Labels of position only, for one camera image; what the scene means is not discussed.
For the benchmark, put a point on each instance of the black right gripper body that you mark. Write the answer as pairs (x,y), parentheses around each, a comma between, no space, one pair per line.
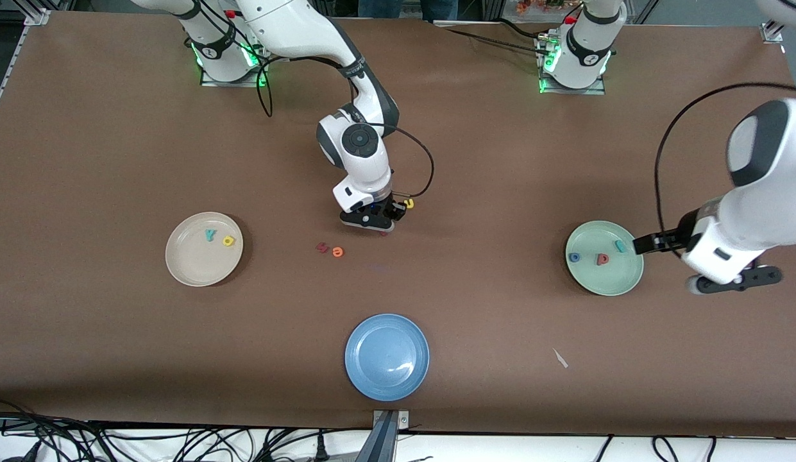
(390,208)

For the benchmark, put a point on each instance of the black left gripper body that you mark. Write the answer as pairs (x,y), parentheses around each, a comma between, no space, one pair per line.
(682,237)

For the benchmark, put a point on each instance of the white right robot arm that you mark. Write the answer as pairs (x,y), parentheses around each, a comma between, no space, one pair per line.
(365,167)

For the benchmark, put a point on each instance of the light green plate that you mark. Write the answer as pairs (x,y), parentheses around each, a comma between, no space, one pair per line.
(604,276)

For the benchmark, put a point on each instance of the brown table cover sheet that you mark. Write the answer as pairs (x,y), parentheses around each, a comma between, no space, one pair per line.
(474,308)

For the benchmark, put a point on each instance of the white paper scrap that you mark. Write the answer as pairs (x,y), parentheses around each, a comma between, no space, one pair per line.
(560,358)

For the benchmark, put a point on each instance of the blue plate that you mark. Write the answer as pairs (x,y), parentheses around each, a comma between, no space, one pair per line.
(387,357)

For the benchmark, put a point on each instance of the beige brown plate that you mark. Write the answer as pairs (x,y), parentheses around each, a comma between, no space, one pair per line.
(195,256)

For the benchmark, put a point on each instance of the person in blue jeans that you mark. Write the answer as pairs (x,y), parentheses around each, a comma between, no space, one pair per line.
(378,6)

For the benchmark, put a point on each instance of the orange decorative object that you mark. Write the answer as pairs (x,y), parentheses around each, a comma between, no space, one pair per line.
(532,6)

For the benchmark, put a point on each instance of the black power plug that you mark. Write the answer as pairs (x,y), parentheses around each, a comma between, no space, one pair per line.
(321,449)

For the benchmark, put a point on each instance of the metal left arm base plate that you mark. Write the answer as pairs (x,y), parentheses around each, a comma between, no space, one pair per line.
(558,91)

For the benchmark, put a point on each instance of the silver camera mount bracket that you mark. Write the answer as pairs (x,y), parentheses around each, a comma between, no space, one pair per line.
(403,420)

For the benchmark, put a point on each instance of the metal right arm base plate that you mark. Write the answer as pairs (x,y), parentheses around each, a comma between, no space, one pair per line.
(208,84)

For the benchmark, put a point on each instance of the aluminium table corner bracket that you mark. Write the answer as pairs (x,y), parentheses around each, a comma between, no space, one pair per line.
(37,17)
(771,32)

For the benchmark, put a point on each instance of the grey camera mount pole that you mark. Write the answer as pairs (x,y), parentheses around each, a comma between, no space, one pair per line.
(380,446)

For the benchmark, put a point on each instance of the aluminium table frame rail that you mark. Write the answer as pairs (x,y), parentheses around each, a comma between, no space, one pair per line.
(13,61)

